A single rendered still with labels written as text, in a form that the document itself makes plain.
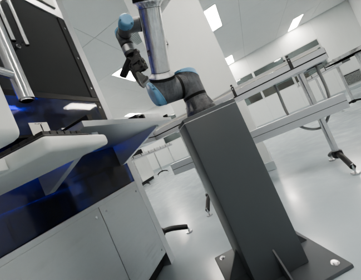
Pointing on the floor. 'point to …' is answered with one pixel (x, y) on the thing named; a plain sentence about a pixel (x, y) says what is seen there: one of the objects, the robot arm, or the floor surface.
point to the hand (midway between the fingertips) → (142, 86)
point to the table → (359, 51)
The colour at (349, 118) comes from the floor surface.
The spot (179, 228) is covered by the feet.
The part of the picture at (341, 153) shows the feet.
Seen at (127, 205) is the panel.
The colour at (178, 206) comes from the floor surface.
